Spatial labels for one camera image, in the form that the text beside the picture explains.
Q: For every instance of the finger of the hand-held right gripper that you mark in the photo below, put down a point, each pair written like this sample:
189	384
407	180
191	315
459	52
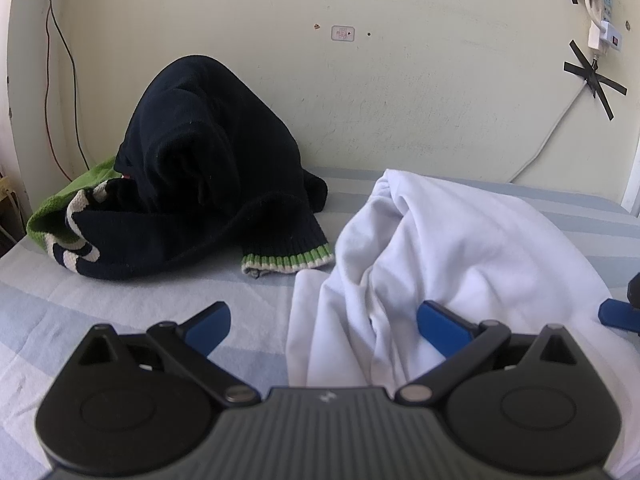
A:
617	314

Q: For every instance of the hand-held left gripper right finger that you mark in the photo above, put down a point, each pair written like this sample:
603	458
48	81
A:
442	330

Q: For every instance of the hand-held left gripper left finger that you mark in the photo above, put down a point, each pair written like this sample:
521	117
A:
210	330

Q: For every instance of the white garment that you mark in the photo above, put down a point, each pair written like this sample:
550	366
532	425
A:
475	240

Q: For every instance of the navy knitted sweater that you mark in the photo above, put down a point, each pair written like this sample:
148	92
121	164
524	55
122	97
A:
210	160

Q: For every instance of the striped bed sheet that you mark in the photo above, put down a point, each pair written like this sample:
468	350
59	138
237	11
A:
75	300

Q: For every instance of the green knitted garment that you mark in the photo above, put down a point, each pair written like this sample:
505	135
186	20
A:
60	205

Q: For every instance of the white power strip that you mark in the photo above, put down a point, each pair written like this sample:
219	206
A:
609	25

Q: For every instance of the small wall sticker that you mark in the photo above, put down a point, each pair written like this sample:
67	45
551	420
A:
342	33

